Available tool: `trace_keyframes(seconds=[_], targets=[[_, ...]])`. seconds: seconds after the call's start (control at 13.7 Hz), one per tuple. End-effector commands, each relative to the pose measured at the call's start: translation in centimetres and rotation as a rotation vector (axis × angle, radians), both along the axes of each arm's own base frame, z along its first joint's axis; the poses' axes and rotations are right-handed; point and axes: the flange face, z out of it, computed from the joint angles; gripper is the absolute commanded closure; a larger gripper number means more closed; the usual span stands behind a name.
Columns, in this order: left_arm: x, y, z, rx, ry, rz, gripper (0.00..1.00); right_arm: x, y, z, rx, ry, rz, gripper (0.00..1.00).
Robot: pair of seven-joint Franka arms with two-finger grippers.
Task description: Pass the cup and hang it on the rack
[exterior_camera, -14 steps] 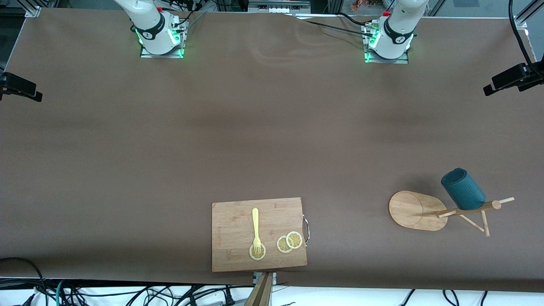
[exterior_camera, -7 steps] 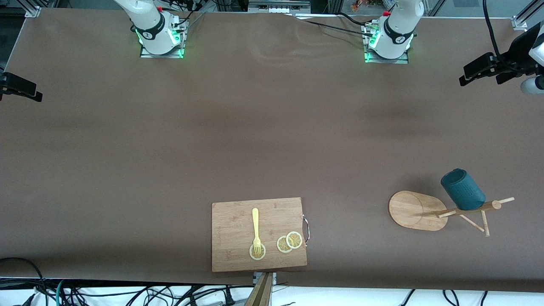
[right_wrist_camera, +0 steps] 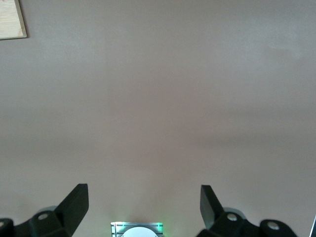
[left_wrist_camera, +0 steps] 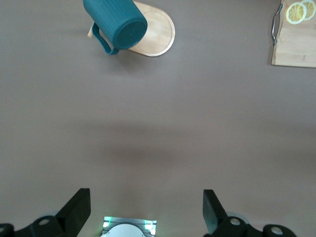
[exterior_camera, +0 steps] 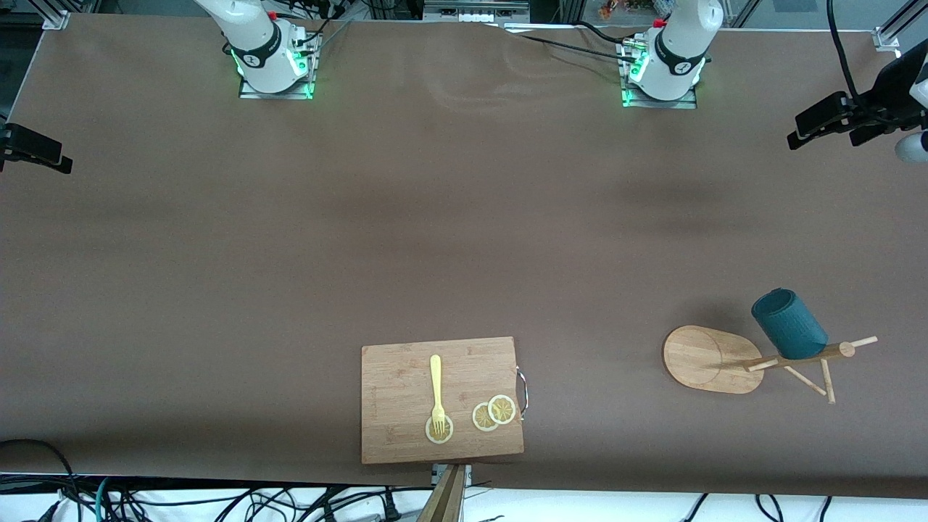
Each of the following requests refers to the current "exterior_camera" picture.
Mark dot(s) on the yellow plastic fork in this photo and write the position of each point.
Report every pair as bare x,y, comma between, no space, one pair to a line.
436,377

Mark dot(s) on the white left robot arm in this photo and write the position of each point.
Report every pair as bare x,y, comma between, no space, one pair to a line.
674,51

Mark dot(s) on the lemon slice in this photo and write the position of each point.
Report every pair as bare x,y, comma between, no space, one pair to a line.
447,433
480,419
502,409

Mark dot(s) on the wooden camera post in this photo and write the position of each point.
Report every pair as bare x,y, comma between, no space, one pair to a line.
446,500

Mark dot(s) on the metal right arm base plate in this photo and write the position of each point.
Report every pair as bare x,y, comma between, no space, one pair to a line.
250,93

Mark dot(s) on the teal cup with yellow inside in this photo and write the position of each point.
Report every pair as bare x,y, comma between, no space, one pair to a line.
790,326

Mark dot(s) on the aluminium frame profile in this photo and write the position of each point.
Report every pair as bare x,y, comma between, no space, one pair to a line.
888,36
58,18

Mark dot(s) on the grey power strip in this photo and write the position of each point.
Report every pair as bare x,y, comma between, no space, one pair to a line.
475,11

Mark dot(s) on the bamboo cutting board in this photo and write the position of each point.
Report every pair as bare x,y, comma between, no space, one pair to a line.
406,384

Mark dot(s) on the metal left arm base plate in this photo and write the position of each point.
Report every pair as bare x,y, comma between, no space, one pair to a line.
685,104

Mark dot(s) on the wooden cup rack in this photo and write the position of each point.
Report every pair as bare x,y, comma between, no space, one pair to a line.
703,359

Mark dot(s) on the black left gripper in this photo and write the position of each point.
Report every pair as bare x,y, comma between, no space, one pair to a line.
861,117

